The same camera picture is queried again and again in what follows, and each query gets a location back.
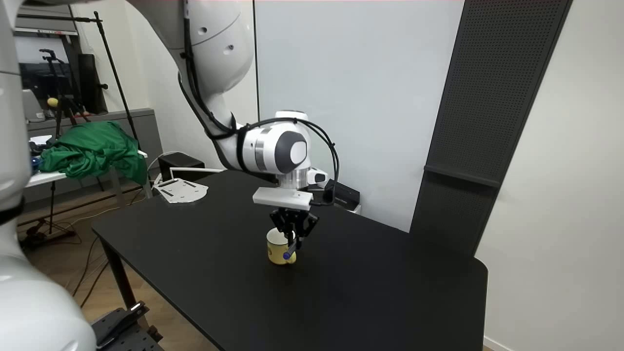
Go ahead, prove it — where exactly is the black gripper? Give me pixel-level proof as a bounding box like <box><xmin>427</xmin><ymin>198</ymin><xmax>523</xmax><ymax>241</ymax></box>
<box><xmin>268</xmin><ymin>207</ymin><xmax>322</xmax><ymax>254</ymax></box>

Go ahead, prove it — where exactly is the gold cup with white inside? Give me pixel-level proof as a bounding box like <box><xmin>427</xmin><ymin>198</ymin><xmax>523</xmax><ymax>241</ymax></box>
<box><xmin>266</xmin><ymin>227</ymin><xmax>301</xmax><ymax>268</ymax></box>

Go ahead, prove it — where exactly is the small black box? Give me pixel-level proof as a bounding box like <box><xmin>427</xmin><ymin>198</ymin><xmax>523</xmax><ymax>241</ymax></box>
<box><xmin>322</xmin><ymin>178</ymin><xmax>363</xmax><ymax>213</ymax></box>

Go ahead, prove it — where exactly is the black box with white bar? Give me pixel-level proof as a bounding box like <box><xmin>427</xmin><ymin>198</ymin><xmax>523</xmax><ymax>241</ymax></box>
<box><xmin>158</xmin><ymin>151</ymin><xmax>227</xmax><ymax>182</ymax></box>

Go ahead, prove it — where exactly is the white backdrop board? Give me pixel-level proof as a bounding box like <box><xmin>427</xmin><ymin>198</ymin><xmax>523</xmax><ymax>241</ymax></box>
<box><xmin>252</xmin><ymin>0</ymin><xmax>468</xmax><ymax>235</ymax></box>

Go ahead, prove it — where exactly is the black table leg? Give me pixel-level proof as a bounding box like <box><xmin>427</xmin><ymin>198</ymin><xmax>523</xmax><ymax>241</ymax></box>
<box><xmin>98</xmin><ymin>237</ymin><xmax>143</xmax><ymax>317</ymax></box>

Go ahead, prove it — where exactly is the grey low cabinet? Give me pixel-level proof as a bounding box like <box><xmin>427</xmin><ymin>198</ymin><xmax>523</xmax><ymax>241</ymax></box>
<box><xmin>26</xmin><ymin>108</ymin><xmax>164</xmax><ymax>213</ymax></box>

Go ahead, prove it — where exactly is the green crumpled cloth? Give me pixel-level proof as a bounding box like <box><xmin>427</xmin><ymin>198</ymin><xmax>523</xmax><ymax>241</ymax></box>
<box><xmin>37</xmin><ymin>122</ymin><xmax>149</xmax><ymax>186</ymax></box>

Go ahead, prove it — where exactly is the tall black acoustic panel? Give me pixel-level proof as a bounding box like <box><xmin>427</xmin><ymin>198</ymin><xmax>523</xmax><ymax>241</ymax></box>
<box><xmin>410</xmin><ymin>0</ymin><xmax>576</xmax><ymax>264</ymax></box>

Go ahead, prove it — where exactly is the black slanted stand pole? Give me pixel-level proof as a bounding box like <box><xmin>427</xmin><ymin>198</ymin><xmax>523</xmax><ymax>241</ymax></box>
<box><xmin>65</xmin><ymin>10</ymin><xmax>143</xmax><ymax>145</ymax></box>

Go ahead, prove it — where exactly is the white side table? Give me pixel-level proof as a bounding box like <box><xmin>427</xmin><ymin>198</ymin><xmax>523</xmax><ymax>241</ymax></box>
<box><xmin>26</xmin><ymin>170</ymin><xmax>71</xmax><ymax>192</ymax></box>

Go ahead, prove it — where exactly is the black tripod with yellow ball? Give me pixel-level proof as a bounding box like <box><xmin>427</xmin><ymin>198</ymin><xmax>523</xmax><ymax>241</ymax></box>
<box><xmin>37</xmin><ymin>47</ymin><xmax>90</xmax><ymax>135</ymax></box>

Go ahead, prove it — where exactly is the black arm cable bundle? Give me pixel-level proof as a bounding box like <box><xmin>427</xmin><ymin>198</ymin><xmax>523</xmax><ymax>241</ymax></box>
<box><xmin>174</xmin><ymin>0</ymin><xmax>342</xmax><ymax>192</ymax></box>

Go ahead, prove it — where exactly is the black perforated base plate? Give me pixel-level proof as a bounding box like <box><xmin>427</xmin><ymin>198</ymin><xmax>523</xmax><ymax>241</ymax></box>
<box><xmin>90</xmin><ymin>303</ymin><xmax>166</xmax><ymax>351</ymax></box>

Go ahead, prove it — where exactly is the black floor cable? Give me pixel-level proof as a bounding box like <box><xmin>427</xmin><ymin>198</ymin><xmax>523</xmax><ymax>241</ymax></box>
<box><xmin>69</xmin><ymin>237</ymin><xmax>114</xmax><ymax>317</ymax></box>

